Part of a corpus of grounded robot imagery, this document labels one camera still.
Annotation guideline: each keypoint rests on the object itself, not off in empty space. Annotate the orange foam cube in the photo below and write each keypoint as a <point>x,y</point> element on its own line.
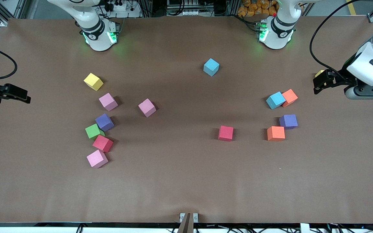
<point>276,133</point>
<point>290,97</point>

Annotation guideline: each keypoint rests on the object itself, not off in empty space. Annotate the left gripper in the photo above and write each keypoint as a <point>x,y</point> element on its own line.
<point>342,78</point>

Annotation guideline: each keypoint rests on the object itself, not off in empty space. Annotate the brown camera mount post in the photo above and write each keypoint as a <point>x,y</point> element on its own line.
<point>186,226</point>

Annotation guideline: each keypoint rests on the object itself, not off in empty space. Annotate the red foam cube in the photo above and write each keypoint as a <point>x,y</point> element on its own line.
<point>225,133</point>
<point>102,143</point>

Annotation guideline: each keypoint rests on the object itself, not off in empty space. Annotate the blue foam cube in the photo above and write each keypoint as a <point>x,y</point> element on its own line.
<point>211,67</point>
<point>275,100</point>

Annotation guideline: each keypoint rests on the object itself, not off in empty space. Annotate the white power strip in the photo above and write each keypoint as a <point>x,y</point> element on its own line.
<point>121,7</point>

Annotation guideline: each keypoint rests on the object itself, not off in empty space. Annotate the grey electronics rack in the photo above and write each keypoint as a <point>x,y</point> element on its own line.
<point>183,6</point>

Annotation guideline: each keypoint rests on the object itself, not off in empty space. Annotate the purple foam cube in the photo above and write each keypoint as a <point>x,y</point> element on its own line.
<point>104,122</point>
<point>288,121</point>

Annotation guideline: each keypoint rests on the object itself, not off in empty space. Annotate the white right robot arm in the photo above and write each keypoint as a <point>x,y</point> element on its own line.
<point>97,38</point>

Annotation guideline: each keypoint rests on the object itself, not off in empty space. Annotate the large table cover sheet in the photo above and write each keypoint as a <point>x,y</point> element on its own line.
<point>186,181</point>

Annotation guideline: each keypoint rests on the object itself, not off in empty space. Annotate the pink foam cube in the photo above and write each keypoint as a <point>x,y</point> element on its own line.
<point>97,158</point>
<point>147,107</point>
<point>108,101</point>

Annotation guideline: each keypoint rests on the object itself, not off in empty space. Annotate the orange lumpy bag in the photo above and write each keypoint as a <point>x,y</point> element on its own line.
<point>251,8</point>

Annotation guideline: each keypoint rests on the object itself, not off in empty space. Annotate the small white bracket plates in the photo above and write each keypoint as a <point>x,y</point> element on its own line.
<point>182,216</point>

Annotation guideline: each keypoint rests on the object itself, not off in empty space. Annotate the yellow foam cube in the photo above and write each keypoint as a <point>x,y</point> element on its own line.
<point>93,81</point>
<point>319,73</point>

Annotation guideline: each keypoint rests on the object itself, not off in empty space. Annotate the green foam cube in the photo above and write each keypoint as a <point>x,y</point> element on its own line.
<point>92,131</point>

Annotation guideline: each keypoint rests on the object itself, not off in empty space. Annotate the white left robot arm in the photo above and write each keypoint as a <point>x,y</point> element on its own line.
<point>278,35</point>

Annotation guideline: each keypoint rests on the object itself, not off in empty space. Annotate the white label tag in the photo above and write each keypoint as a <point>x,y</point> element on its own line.
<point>304,228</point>

